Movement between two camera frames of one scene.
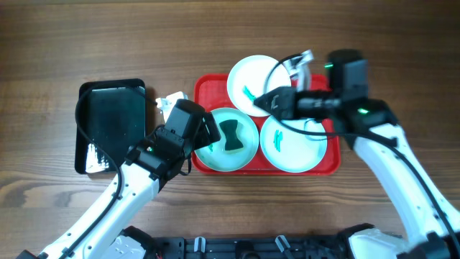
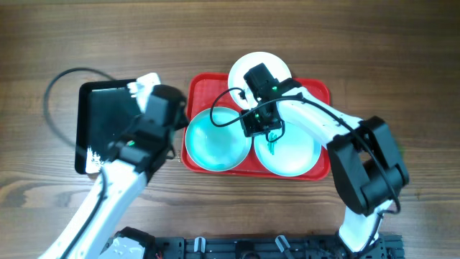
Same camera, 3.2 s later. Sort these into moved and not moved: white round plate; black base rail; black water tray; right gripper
Moved: right gripper
Not moved: black base rail; black water tray; white round plate
